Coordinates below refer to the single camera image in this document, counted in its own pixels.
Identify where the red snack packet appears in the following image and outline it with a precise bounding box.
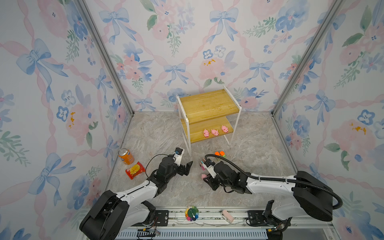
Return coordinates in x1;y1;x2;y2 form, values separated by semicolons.
125;162;146;180

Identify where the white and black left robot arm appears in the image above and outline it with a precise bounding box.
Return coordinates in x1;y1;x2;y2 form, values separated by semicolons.
79;154;193;240

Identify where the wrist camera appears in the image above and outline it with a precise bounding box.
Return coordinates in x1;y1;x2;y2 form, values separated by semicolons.
173;148;184;167
203;159;217;178

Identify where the wooden two-tier shelf white frame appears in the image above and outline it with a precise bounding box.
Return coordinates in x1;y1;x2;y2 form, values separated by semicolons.
176;86;242;157

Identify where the colourful round disc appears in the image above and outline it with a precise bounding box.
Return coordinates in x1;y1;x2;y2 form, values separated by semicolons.
185;206;199;222

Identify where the orange soda can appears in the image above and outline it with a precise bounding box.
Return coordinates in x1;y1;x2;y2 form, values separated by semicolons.
118;148;134;165

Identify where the black corrugated cable hose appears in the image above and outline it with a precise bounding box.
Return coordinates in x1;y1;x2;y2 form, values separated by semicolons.
204;153;344;210

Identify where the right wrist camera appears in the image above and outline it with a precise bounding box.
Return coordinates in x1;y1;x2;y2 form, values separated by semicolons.
203;159;217;178

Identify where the pink eraser block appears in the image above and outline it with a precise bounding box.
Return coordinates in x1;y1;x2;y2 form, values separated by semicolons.
221;210;235;224

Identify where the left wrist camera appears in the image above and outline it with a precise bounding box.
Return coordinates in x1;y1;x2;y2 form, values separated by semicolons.
173;148;184;167

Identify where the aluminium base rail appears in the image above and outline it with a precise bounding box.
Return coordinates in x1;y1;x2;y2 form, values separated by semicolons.
114;208;340;240

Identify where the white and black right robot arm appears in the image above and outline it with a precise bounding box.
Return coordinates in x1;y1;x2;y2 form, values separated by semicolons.
200;159;334;229

